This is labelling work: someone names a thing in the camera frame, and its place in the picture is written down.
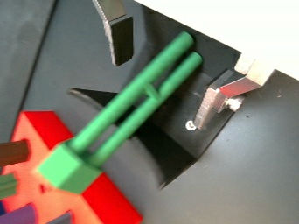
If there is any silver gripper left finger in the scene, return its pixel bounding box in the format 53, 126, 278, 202
92, 0, 135, 67

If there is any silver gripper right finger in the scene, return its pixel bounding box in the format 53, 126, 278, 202
192, 53, 275, 130

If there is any green three prong object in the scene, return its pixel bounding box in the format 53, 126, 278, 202
37, 31, 201, 194

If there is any black curved fixture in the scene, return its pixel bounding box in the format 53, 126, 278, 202
68, 5, 243, 190

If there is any red peg board base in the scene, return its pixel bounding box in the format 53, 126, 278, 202
3, 111, 143, 224

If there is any brown hexagonal peg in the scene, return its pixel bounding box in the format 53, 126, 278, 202
0, 140, 29, 167

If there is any green star peg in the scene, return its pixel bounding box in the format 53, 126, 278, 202
0, 173, 17, 200

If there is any light blue grey peg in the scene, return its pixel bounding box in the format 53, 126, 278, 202
47, 212, 72, 224

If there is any purple cylinder peg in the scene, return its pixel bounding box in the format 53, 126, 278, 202
0, 205, 36, 224

